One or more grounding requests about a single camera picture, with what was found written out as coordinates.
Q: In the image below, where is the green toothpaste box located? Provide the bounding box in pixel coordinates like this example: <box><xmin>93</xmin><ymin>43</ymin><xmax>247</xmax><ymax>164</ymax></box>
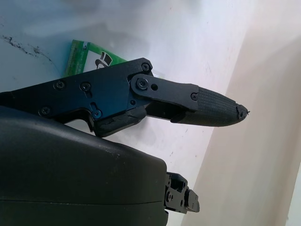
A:
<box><xmin>63</xmin><ymin>40</ymin><xmax>129</xmax><ymax>77</ymax></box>

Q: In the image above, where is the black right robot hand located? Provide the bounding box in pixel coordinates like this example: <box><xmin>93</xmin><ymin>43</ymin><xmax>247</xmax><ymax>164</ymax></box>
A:
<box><xmin>0</xmin><ymin>57</ymin><xmax>250</xmax><ymax>226</ymax></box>

